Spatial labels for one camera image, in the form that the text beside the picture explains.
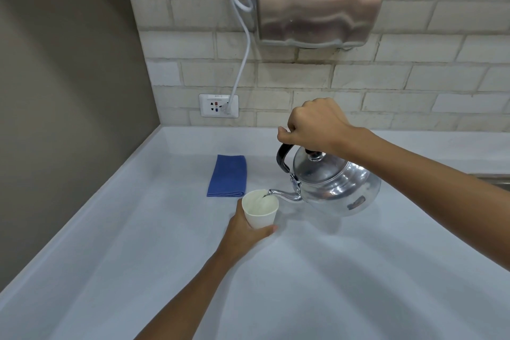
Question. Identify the person's right hand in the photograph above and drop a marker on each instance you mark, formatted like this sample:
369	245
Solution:
318	124

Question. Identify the person's left hand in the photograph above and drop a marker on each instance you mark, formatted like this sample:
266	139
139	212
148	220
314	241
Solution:
240	235

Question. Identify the person's left thumb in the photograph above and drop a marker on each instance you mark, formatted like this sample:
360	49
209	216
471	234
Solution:
240	208

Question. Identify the person's right fingers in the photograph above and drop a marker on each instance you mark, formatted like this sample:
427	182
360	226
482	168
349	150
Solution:
295	128

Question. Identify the white paper cup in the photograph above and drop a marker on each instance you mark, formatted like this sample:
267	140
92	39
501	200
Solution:
259	208

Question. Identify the silver metal kettle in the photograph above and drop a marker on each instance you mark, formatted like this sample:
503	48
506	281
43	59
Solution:
330	184

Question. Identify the person's left forearm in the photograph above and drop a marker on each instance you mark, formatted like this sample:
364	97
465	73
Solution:
179	298

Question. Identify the person's right forearm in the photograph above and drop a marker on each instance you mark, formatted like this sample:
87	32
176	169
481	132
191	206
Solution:
430	188

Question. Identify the blue folded cloth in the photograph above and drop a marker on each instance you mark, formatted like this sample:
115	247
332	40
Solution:
227	175

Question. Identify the stainless steel hand dryer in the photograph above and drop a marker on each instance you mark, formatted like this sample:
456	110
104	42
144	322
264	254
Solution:
322	0

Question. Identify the white wall socket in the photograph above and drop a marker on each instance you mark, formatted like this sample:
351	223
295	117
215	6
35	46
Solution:
218	106

